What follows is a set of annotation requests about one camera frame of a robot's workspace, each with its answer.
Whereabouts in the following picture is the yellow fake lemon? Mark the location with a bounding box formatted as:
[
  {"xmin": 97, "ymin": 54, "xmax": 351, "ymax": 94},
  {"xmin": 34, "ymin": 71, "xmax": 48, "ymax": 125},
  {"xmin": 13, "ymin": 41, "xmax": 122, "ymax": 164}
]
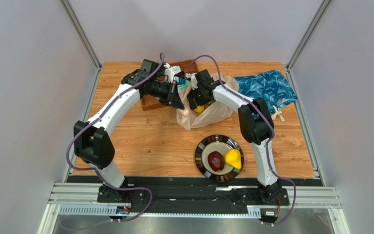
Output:
[{"xmin": 193, "ymin": 105, "xmax": 206, "ymax": 114}]

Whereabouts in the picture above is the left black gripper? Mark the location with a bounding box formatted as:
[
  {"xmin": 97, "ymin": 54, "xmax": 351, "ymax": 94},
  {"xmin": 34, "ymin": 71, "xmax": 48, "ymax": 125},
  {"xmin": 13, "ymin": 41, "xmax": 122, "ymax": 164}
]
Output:
[{"xmin": 149, "ymin": 80, "xmax": 185, "ymax": 111}]

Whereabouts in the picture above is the black rimmed beige plate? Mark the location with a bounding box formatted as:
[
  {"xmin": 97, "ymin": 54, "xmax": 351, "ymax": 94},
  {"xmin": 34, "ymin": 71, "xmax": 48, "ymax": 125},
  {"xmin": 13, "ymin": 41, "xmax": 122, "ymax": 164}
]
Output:
[{"xmin": 194, "ymin": 135, "xmax": 244, "ymax": 182}]

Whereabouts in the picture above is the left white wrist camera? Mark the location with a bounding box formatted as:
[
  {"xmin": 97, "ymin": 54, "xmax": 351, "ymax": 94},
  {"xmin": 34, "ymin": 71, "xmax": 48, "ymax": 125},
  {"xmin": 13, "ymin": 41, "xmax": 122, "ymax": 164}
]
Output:
[{"xmin": 163, "ymin": 63, "xmax": 184, "ymax": 83}]

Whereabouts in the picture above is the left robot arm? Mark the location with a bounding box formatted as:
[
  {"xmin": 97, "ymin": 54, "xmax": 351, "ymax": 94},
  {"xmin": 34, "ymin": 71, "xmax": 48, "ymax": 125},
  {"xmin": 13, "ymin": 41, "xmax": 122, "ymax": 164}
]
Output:
[{"xmin": 72, "ymin": 59, "xmax": 184, "ymax": 202}]

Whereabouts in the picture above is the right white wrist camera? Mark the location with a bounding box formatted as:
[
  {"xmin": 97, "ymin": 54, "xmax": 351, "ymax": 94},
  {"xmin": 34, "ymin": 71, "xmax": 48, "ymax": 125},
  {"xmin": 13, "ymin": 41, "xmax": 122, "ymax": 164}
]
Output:
[{"xmin": 185, "ymin": 73, "xmax": 198, "ymax": 90}]

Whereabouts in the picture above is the brown wooden organizer tray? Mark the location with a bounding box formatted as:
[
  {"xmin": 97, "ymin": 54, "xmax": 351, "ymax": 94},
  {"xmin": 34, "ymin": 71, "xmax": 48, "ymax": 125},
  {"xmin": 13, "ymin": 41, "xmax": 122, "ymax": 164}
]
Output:
[{"xmin": 140, "ymin": 60, "xmax": 198, "ymax": 111}]

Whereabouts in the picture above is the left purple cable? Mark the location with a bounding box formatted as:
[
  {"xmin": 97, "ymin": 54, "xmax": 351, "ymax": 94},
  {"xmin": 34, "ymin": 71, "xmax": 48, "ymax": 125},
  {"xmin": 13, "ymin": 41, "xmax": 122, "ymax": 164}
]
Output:
[{"xmin": 65, "ymin": 52, "xmax": 166, "ymax": 223}]

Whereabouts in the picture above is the dark red fake apple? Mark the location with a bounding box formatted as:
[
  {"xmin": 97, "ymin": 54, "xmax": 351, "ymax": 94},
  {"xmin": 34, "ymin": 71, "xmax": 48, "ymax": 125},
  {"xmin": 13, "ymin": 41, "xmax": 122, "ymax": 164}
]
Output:
[{"xmin": 207, "ymin": 151, "xmax": 225, "ymax": 172}]

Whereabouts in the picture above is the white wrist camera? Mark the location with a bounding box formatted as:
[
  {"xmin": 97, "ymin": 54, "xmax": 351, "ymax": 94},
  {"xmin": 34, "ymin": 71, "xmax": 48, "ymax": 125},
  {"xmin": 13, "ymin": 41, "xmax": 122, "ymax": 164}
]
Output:
[
  {"xmin": 185, "ymin": 73, "xmax": 198, "ymax": 90},
  {"xmin": 163, "ymin": 63, "xmax": 184, "ymax": 83}
]

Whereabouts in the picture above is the teal white sock bundle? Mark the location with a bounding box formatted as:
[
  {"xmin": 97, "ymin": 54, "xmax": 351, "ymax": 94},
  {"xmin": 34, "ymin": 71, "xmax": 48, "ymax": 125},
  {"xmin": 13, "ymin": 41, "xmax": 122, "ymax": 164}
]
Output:
[{"xmin": 177, "ymin": 78, "xmax": 189, "ymax": 91}]

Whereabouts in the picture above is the blue patterned cloth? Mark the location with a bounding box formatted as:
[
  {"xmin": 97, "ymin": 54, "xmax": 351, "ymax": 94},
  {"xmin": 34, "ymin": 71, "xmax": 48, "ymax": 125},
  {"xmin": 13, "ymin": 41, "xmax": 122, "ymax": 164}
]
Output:
[{"xmin": 235, "ymin": 70, "xmax": 298, "ymax": 121}]

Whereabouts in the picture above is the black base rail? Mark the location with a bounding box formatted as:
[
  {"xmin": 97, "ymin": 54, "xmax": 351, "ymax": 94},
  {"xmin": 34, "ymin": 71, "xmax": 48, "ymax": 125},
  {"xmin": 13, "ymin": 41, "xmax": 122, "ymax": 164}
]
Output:
[{"xmin": 66, "ymin": 175, "xmax": 324, "ymax": 219}]

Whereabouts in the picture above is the translucent white plastic bag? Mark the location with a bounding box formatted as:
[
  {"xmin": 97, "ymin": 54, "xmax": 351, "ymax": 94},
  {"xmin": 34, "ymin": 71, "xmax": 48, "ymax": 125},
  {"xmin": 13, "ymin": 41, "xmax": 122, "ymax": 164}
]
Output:
[{"xmin": 176, "ymin": 83, "xmax": 234, "ymax": 130}]

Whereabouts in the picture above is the yellow fake pear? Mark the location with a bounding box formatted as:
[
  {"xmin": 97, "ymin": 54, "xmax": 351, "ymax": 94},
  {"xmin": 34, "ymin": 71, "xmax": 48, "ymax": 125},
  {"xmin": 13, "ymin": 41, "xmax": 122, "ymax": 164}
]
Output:
[{"xmin": 224, "ymin": 149, "xmax": 242, "ymax": 170}]

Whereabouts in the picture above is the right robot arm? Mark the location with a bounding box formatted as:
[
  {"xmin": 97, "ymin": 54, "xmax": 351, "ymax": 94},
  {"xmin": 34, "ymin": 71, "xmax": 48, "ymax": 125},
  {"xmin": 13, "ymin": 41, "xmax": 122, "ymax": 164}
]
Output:
[{"xmin": 186, "ymin": 70, "xmax": 282, "ymax": 203}]

